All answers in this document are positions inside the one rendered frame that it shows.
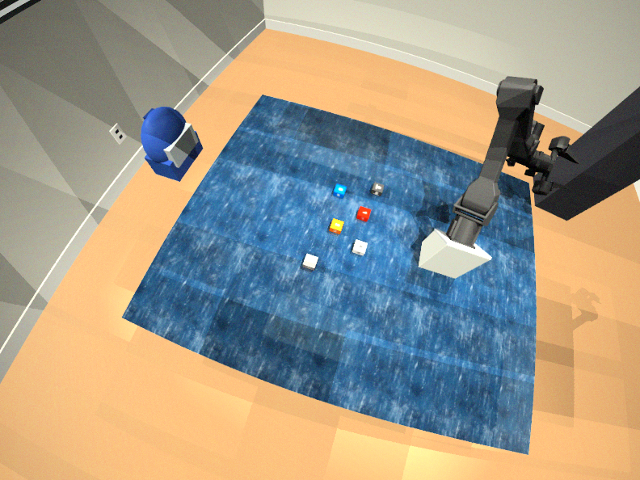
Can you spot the orange block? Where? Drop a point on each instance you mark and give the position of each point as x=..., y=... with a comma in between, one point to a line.
x=336, y=226

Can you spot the blue block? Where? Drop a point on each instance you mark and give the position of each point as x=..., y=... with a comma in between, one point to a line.
x=339, y=191

